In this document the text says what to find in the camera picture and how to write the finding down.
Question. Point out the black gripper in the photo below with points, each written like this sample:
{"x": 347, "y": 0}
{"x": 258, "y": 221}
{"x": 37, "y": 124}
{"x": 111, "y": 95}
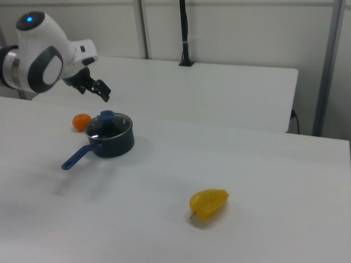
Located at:
{"x": 78, "y": 75}

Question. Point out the glass lid with blue knob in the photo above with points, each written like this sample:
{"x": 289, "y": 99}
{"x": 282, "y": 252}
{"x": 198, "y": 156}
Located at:
{"x": 105, "y": 115}

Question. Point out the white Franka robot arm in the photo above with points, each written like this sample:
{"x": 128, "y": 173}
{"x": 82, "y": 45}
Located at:
{"x": 35, "y": 43}

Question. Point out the orange mandarin fruit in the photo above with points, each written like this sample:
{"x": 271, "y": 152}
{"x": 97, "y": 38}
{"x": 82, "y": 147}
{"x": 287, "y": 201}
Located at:
{"x": 79, "y": 122}

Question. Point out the white zip tie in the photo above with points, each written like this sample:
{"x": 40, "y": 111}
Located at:
{"x": 189, "y": 40}

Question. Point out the black pole with base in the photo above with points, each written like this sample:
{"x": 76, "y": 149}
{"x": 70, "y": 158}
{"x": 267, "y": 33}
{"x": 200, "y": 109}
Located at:
{"x": 185, "y": 27}

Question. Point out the yellow toy bell pepper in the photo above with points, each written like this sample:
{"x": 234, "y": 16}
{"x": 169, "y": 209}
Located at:
{"x": 209, "y": 204}

